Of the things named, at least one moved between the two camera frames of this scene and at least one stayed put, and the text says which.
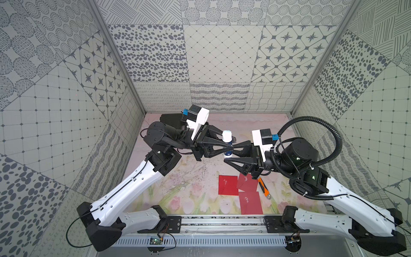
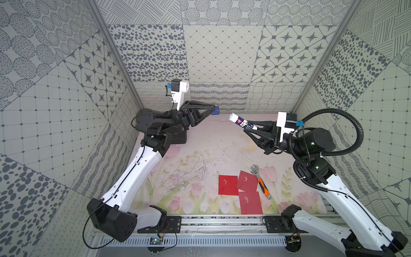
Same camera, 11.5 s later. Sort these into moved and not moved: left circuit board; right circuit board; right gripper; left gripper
Moved: right gripper; left gripper
Not moved: left circuit board; right circuit board
